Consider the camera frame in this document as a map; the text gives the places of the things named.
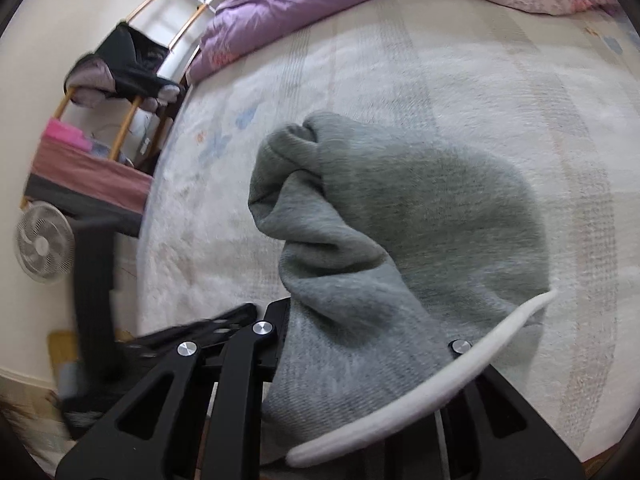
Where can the floral bed sheet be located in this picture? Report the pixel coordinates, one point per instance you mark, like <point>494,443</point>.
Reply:
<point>557,98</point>

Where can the white standing fan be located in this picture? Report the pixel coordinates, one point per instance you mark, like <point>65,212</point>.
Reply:
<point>44,243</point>

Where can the black garment on rack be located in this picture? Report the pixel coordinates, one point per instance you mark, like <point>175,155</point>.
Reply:
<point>123,67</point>

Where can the wooden clothes rack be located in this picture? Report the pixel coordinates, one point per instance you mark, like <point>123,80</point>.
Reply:
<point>116,147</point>

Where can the grey hoodie with white drawstring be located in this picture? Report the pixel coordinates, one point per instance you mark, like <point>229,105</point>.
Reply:
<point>411,260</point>

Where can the pink red fabric pile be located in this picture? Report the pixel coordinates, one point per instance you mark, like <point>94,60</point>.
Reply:
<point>65,173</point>

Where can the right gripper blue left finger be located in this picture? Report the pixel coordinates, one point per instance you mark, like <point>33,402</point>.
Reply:
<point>183,403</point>

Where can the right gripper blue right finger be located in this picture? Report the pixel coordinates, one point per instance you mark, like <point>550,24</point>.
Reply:
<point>486,431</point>

